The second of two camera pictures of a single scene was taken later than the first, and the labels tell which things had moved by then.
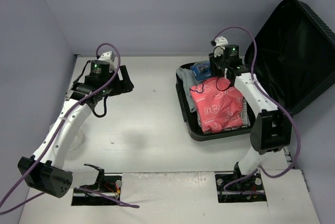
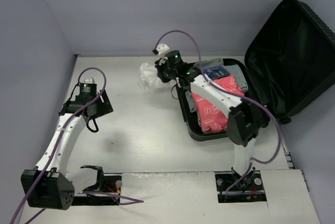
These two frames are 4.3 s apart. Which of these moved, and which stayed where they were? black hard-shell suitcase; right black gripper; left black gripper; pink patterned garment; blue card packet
Moved: right black gripper; left black gripper; blue card packet
Stayed: pink patterned garment; black hard-shell suitcase
